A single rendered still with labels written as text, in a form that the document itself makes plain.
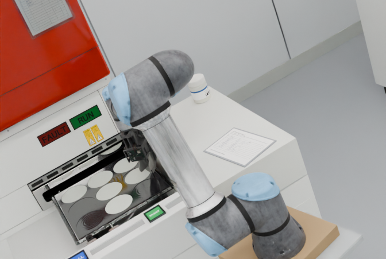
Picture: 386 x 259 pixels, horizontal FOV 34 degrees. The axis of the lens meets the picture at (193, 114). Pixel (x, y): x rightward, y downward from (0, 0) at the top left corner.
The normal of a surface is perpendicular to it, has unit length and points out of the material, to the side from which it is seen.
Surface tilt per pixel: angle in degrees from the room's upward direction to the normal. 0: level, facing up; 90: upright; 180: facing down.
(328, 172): 0
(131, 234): 0
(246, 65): 90
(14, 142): 90
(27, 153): 90
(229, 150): 0
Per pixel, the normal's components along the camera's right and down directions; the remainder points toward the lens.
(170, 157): -0.17, 0.26
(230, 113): -0.33, -0.83
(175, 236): 0.42, 0.30
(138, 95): 0.25, 0.08
